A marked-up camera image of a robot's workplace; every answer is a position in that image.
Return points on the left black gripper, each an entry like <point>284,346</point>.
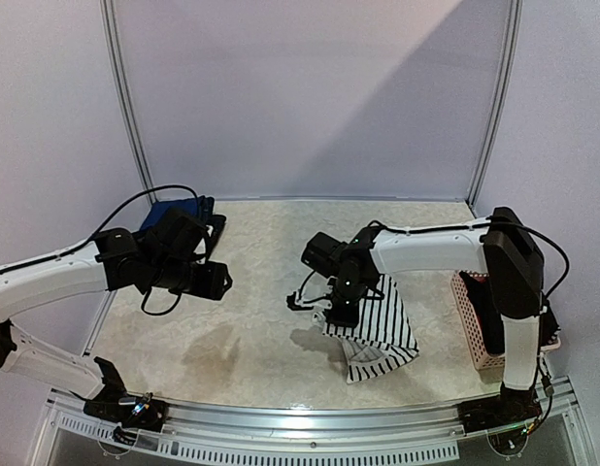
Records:
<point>207,286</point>

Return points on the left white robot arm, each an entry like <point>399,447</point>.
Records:
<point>173,255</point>

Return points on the pink perforated laundry basket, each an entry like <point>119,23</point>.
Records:
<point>482,360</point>

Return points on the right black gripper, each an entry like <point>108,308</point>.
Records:
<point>339,314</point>

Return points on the aluminium corner post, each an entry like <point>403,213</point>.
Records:
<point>505,68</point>
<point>109,19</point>

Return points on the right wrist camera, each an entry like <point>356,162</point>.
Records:
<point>298,303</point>

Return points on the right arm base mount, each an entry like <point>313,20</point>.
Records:
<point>509,408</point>

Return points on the black garment in basket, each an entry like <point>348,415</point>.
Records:
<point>479,294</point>

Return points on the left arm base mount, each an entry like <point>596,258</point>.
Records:
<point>115,404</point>

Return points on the right aluminium corner post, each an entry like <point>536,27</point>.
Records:
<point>505,68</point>

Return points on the black white striped tank top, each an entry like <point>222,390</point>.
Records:
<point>383,340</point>

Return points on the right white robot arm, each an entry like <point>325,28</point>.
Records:
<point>498,246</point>

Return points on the aluminium front rail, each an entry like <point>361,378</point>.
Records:
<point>205,434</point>

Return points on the left aluminium corner post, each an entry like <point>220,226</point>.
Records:
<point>109,19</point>

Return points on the folded blue garment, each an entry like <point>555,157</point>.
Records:
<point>202,208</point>

